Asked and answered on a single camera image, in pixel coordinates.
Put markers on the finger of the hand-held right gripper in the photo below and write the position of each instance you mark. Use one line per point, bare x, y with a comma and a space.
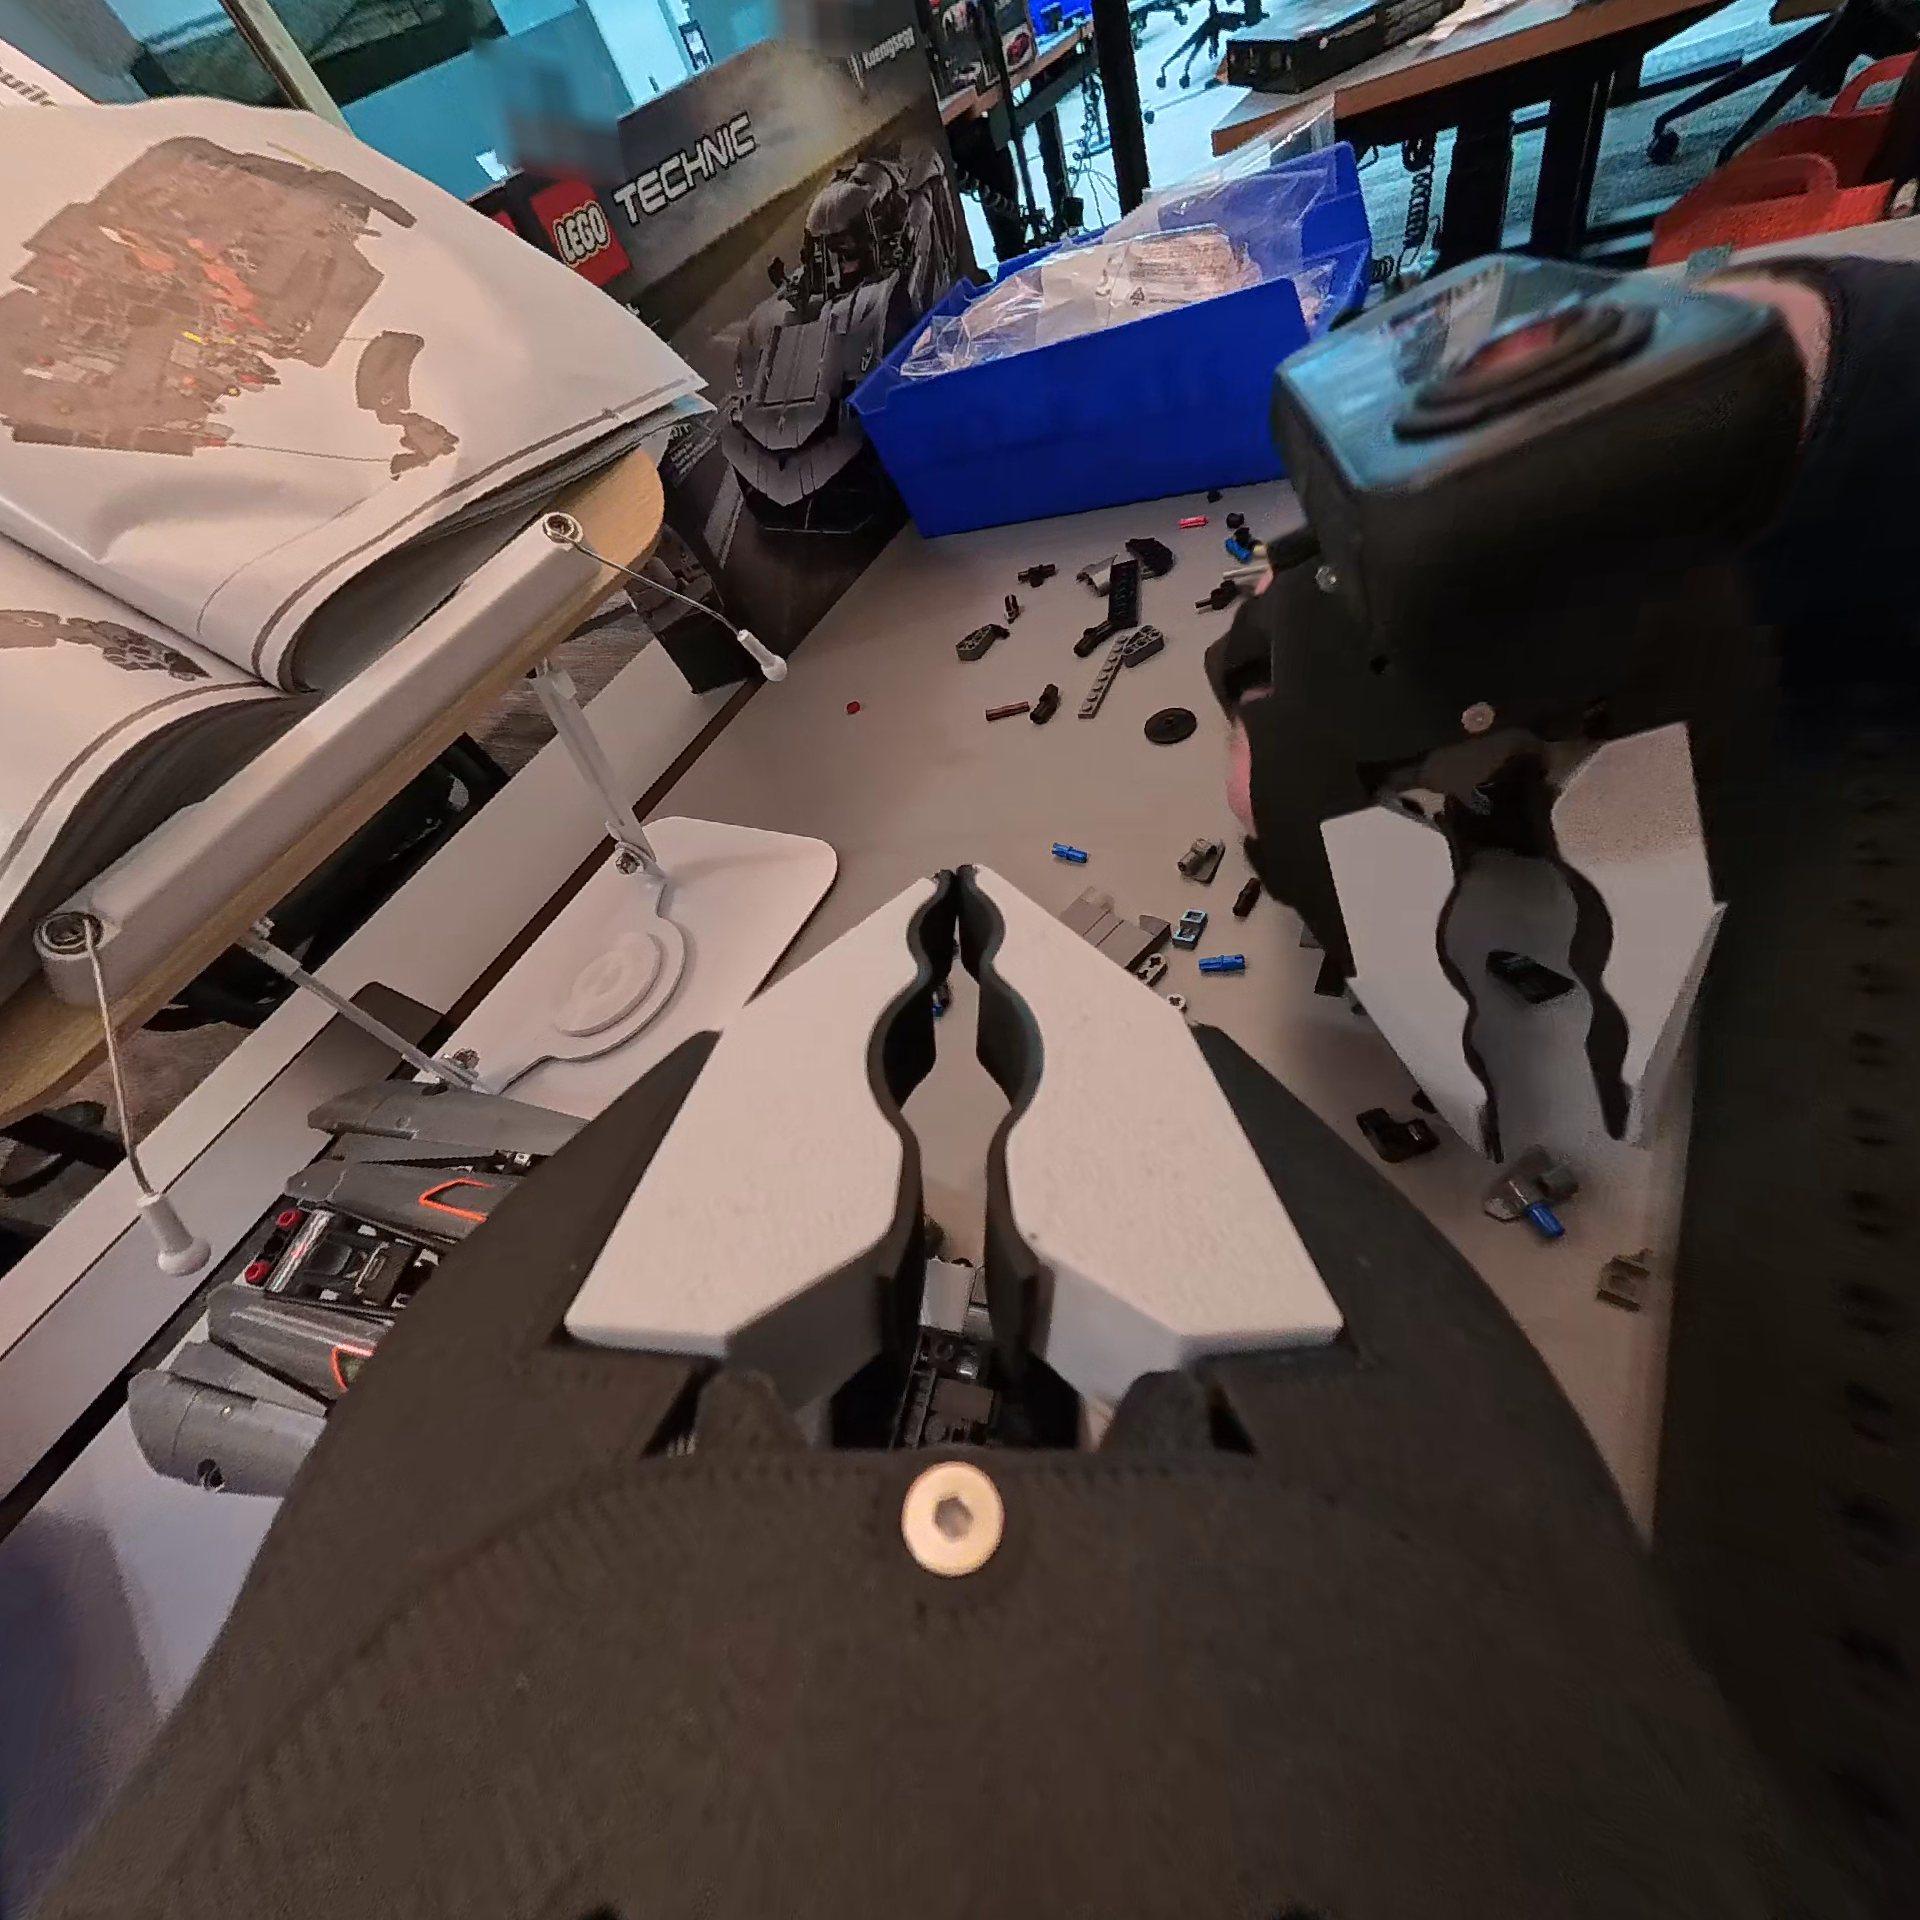
1387, 931
1657, 900

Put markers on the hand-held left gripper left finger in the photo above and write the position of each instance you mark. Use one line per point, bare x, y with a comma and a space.
721, 1200

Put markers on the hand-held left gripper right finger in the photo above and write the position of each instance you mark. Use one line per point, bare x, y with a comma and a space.
1171, 1200

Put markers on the grey curved lego panel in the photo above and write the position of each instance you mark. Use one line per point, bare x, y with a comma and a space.
1523, 1184

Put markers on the lego car model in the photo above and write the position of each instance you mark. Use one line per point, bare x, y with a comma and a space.
376, 1275

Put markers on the person's right forearm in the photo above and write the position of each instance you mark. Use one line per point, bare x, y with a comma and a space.
1867, 450

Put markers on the scattered loose lego pieces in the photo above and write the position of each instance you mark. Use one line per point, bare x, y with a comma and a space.
1118, 661

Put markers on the lego set box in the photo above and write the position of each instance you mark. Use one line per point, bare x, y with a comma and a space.
809, 299

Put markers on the lego instruction booklet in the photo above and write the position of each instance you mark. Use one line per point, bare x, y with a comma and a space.
299, 376

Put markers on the person's right hand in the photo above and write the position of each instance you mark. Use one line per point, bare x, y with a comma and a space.
1240, 772

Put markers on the white book stand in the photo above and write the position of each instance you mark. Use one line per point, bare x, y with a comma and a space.
721, 885

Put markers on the blue storage bin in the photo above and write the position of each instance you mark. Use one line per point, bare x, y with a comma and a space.
1080, 434

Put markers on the clear plastic bags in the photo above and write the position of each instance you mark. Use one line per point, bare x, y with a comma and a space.
1140, 270

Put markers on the wooden desk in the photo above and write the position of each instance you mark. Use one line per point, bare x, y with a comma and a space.
1499, 76

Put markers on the black perforated board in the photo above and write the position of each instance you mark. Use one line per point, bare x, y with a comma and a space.
1800, 1348

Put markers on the black flat box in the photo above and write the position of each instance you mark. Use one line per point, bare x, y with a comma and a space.
1318, 52

